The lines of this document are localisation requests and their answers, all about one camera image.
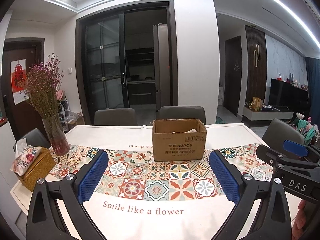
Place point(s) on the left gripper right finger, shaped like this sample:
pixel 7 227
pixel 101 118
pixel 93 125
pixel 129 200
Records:
pixel 272 220

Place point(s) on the glass vase with dried flowers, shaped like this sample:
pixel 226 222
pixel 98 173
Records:
pixel 42 84

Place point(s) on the grey dining chair far left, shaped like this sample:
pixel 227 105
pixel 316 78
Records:
pixel 116 117

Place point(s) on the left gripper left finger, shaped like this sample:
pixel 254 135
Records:
pixel 45 220

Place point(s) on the brown cardboard box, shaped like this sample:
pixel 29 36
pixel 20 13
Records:
pixel 168 146

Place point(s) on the person's right hand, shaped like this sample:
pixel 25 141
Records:
pixel 304 226

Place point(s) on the red calendar poster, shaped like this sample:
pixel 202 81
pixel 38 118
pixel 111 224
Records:
pixel 18 75

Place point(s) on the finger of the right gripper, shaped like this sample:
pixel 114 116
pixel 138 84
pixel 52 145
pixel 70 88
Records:
pixel 298 149
pixel 275 158

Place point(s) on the shoe rack with items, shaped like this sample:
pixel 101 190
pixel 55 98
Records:
pixel 68 118

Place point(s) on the black television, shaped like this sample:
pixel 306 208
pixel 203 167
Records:
pixel 287 95

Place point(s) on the white cleaning cloth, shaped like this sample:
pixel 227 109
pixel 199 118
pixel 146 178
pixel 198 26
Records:
pixel 190 131

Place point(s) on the grey dining chair right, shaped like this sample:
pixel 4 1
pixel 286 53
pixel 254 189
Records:
pixel 279 131

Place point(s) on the woven basket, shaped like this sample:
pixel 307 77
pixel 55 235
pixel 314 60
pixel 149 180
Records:
pixel 42 165

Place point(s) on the grey dining chair far centre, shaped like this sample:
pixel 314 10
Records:
pixel 182 112

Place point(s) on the white tv cabinet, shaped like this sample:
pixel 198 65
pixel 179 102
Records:
pixel 263 116

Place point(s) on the patterned tile tablecloth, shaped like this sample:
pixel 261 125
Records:
pixel 139 198

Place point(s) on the grey dining chair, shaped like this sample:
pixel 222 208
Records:
pixel 36 138
pixel 182 112
pixel 116 117
pixel 279 131

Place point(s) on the floral tissue box cover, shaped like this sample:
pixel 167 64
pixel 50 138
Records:
pixel 25 155

